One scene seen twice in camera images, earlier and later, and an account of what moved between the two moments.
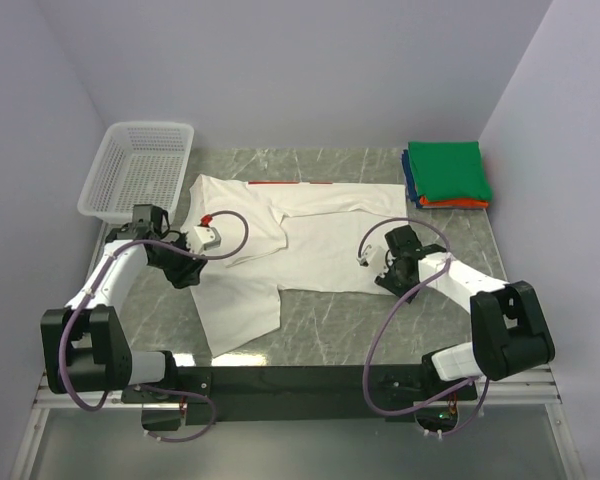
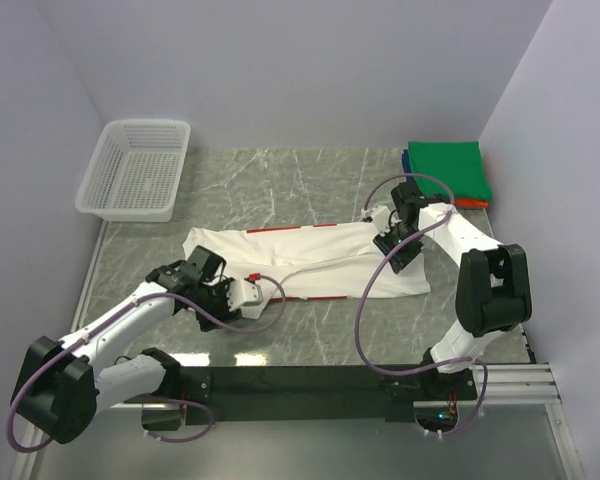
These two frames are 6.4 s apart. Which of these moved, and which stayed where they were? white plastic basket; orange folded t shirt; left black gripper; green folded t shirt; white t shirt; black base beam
Moved: left black gripper; white t shirt
Stayed: white plastic basket; orange folded t shirt; black base beam; green folded t shirt
